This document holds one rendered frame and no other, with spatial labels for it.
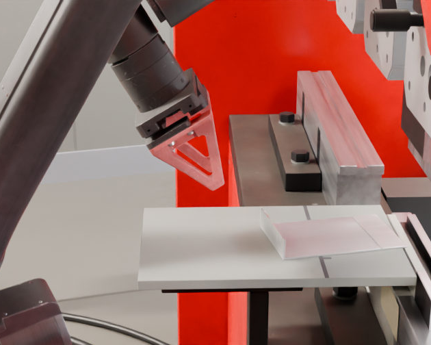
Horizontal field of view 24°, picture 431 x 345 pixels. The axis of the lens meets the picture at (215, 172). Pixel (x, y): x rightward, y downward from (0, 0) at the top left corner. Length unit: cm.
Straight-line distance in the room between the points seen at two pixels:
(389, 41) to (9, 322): 42
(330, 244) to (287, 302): 18
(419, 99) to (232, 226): 31
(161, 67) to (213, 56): 90
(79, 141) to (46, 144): 324
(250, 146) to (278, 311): 58
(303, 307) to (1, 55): 283
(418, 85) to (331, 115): 72
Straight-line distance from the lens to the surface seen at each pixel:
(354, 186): 135
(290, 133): 166
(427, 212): 149
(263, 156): 164
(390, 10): 81
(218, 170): 96
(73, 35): 73
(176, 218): 107
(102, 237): 350
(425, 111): 80
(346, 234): 104
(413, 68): 84
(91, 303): 306
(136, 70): 93
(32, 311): 86
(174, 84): 94
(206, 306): 201
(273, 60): 184
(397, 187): 151
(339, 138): 143
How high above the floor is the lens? 142
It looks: 20 degrees down
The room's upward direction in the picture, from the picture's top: straight up
